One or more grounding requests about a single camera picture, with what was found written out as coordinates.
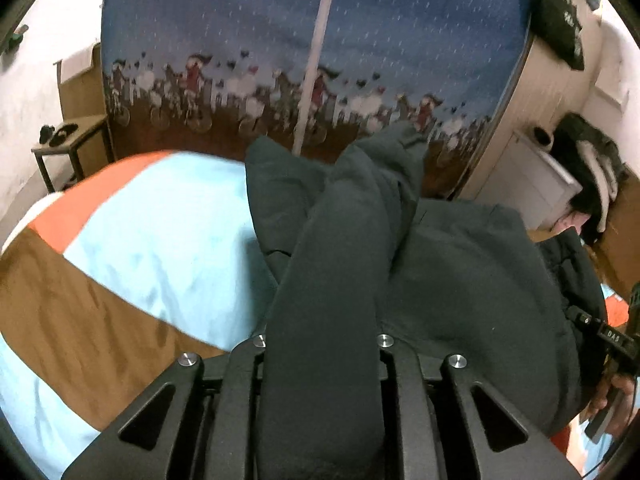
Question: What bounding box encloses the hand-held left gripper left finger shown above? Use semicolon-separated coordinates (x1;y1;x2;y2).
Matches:
60;334;271;480

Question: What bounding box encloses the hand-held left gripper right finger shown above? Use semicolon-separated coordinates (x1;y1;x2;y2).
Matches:
376;332;583;480

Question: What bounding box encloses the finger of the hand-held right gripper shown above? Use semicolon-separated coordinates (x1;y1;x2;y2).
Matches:
565;305;608;334

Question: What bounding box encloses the dark green padded jacket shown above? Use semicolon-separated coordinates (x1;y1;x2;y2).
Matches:
245;120;609;480

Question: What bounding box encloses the pile of clothes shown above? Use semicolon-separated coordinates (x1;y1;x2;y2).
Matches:
552;112;632;247

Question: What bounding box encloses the person's right hand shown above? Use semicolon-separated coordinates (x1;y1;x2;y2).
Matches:
590;374;640;436

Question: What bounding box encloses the wooden headboard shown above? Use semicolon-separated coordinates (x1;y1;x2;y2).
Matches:
585;175;640;302

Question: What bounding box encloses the pink cloth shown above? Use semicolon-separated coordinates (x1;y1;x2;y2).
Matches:
555;210;587;237

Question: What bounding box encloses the white cabinet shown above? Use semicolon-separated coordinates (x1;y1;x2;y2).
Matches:
492;129;584;231

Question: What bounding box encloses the beige wardrobe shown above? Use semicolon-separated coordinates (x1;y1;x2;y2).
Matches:
457;0;608;201

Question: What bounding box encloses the small side table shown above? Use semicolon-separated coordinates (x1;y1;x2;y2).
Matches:
31;114;114;195

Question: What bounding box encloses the small black gadget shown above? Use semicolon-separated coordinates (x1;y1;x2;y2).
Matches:
39;122;79;147

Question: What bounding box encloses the black hanging bag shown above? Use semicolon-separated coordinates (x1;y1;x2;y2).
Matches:
530;0;586;71

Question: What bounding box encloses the white pole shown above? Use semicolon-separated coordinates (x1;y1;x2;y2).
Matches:
291;0;344;157

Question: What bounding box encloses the cardboard box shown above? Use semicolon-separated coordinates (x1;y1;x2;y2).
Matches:
54;42;109;122

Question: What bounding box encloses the blue printed curtain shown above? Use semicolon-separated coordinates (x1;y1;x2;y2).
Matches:
100;0;547;199

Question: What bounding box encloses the white wall box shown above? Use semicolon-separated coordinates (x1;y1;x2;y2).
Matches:
595;77;630;109

